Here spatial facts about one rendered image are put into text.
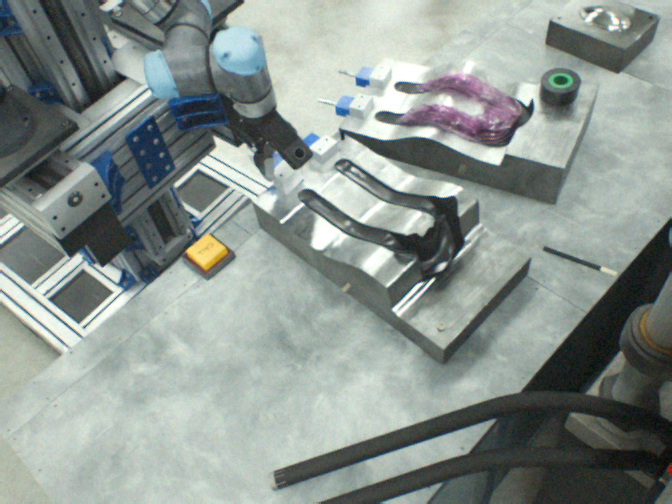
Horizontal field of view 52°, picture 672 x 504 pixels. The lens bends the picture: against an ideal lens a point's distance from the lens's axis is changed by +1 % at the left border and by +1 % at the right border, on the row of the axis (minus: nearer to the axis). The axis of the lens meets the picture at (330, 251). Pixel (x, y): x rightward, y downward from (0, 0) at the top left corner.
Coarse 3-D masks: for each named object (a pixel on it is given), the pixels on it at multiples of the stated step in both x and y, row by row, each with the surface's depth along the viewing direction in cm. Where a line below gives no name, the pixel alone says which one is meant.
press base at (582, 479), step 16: (544, 480) 143; (560, 480) 137; (576, 480) 132; (592, 480) 127; (608, 480) 122; (624, 480) 118; (544, 496) 149; (560, 496) 143; (576, 496) 137; (592, 496) 131; (608, 496) 126; (624, 496) 122; (640, 496) 117
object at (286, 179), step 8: (280, 160) 138; (280, 168) 136; (288, 168) 136; (280, 176) 135; (288, 176) 135; (296, 176) 137; (280, 184) 137; (288, 184) 137; (296, 184) 140; (288, 192) 139
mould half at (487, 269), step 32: (352, 160) 143; (384, 160) 142; (320, 192) 139; (352, 192) 138; (416, 192) 133; (448, 192) 129; (288, 224) 135; (320, 224) 134; (384, 224) 129; (416, 224) 125; (480, 224) 132; (320, 256) 131; (352, 256) 125; (384, 256) 122; (480, 256) 128; (512, 256) 128; (352, 288) 130; (384, 288) 119; (416, 288) 125; (448, 288) 125; (480, 288) 124; (512, 288) 129; (384, 320) 129; (416, 320) 122; (448, 320) 121; (480, 320) 125; (448, 352) 121
